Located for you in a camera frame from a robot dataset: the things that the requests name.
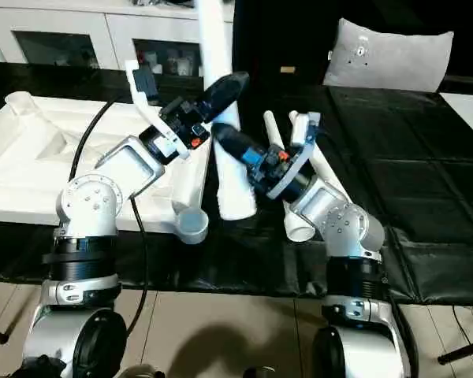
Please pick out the white plastic table top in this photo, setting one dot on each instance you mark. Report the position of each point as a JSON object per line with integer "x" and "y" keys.
{"x": 43, "y": 177}

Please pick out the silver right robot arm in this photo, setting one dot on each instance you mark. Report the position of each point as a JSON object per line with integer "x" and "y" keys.
{"x": 351, "y": 228}

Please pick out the red bottle behind glass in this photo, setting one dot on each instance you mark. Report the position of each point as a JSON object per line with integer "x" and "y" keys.
{"x": 141, "y": 58}

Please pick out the white flat board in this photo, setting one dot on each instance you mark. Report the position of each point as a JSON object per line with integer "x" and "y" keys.
{"x": 469, "y": 114}

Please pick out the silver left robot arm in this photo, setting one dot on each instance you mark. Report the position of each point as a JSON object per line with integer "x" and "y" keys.
{"x": 90, "y": 204}

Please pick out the grey cushion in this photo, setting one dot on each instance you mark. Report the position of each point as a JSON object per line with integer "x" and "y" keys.
{"x": 390, "y": 59}

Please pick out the white glass-door cabinet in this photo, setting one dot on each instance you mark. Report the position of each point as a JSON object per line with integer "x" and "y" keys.
{"x": 63, "y": 23}

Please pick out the grey helmet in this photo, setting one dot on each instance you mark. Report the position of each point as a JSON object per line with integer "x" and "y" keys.
{"x": 165, "y": 2}

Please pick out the white plastic table leg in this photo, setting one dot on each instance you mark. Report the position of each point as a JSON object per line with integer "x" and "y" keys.
{"x": 232, "y": 185}
{"x": 274, "y": 130}
{"x": 327, "y": 169}

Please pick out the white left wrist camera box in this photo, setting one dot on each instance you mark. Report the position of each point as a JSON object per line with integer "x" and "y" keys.
{"x": 144, "y": 102}

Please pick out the black work mat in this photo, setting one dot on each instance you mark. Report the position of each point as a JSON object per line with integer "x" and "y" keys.
{"x": 418, "y": 157}

